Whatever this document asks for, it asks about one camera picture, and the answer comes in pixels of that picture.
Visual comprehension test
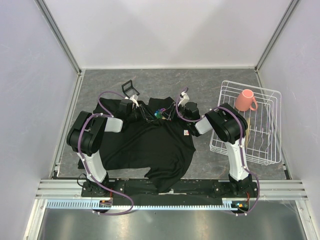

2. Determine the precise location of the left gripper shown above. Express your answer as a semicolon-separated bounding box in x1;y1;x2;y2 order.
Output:
127;104;155;127

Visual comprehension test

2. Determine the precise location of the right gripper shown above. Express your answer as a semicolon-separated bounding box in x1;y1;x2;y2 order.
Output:
159;102;191;125

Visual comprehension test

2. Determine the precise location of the black polo shirt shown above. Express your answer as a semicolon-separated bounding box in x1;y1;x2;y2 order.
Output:
99;97;195;193

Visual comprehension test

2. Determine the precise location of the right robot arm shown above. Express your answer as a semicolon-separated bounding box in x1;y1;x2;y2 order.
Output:
170;102;255;197

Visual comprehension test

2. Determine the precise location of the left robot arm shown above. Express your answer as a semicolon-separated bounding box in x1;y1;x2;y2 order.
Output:
66;97;155;197

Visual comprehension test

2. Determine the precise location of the black phone stand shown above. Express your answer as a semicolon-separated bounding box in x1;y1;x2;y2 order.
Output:
121;79;140;98

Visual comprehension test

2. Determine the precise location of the pink mug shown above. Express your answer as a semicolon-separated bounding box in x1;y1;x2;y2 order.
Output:
235;89;258;112

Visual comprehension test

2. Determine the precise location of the beige object in basket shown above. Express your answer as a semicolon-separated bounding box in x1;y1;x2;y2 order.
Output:
245;117;252;148

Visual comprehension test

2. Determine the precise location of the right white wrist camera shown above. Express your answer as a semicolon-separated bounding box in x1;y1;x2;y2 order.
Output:
177;91;190;108

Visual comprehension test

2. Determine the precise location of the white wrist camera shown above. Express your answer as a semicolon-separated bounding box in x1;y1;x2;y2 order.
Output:
177;91;190;108
129;94;139;108

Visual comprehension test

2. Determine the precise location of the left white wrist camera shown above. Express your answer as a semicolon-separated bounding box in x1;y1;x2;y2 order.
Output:
129;94;139;108

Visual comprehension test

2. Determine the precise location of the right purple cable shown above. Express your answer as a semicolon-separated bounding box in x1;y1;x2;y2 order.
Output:
175;86;261;217

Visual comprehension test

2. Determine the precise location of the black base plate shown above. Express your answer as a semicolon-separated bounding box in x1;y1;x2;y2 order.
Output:
77;179;259;206

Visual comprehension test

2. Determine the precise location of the white wire basket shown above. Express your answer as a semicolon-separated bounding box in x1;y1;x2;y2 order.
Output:
218;80;282;166

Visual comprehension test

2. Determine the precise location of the slotted cable duct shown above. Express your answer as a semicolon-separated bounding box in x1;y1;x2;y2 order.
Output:
46;199;237;211

